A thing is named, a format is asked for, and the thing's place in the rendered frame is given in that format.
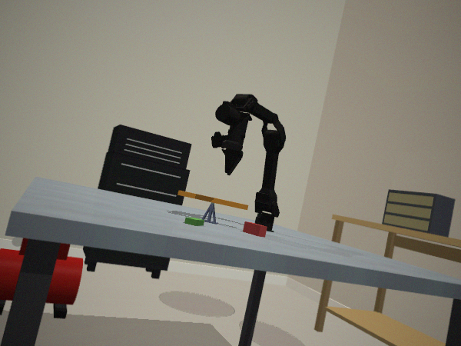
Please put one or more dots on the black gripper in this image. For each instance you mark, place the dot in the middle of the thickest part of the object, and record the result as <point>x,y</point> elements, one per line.
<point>233,152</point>

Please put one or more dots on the red rectangular block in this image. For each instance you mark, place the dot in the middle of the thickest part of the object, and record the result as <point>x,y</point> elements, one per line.
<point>254,229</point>

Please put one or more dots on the green rectangular block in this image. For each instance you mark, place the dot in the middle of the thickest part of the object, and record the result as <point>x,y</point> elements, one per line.
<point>194,221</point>

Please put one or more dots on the orange bar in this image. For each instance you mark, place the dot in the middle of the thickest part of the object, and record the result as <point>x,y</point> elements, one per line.
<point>214,200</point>

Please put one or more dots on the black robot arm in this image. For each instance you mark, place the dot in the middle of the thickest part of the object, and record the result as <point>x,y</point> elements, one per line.
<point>232,114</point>

